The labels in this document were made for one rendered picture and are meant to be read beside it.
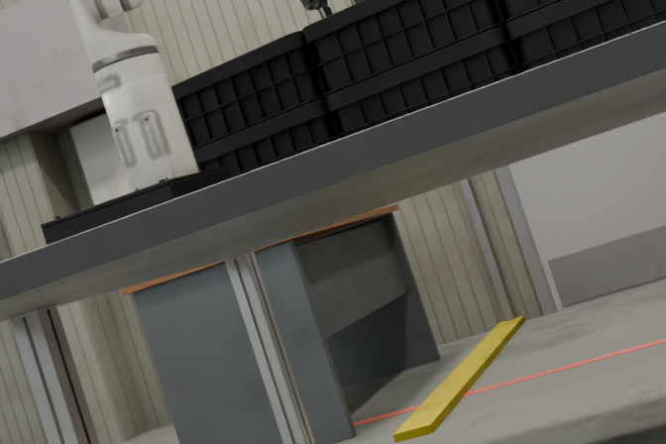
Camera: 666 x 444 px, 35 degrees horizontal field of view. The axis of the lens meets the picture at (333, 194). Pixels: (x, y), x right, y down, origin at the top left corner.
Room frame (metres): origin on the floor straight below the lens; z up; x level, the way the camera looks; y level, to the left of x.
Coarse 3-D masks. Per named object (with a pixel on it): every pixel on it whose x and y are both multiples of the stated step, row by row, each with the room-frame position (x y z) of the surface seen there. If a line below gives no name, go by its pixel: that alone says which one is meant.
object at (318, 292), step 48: (288, 240) 3.53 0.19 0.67; (336, 240) 4.00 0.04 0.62; (384, 240) 4.56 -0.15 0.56; (144, 288) 3.69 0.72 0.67; (192, 288) 3.59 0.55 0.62; (288, 288) 3.49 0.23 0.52; (336, 288) 3.85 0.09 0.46; (384, 288) 4.35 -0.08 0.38; (192, 336) 3.61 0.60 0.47; (240, 336) 3.56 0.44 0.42; (288, 336) 3.50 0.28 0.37; (336, 336) 4.77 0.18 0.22; (384, 336) 4.70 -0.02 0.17; (432, 336) 4.65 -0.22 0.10; (192, 384) 3.63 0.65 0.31; (240, 384) 3.57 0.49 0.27; (336, 384) 3.47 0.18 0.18; (192, 432) 3.65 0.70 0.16; (240, 432) 3.59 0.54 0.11; (336, 432) 3.49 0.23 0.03
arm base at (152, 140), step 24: (96, 72) 1.40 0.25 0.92; (120, 72) 1.38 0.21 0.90; (144, 72) 1.39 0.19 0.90; (120, 96) 1.39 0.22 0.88; (144, 96) 1.39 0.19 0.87; (168, 96) 1.41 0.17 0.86; (120, 120) 1.39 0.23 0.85; (144, 120) 1.38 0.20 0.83; (168, 120) 1.40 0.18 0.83; (120, 144) 1.40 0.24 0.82; (144, 144) 1.39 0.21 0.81; (168, 144) 1.39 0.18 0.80; (144, 168) 1.39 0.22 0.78; (168, 168) 1.38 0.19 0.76; (192, 168) 1.42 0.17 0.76
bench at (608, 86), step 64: (576, 64) 0.97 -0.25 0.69; (640, 64) 0.96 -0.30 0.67; (384, 128) 1.03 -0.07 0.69; (448, 128) 1.01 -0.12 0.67; (512, 128) 1.11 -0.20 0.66; (576, 128) 1.69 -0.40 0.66; (192, 192) 1.10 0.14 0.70; (256, 192) 1.08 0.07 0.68; (320, 192) 1.13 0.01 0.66; (384, 192) 1.74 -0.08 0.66; (64, 256) 1.15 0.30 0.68; (128, 256) 1.14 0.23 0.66; (192, 256) 1.76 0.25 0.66; (0, 320) 1.82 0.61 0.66; (256, 320) 2.72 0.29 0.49; (64, 384) 1.84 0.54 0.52
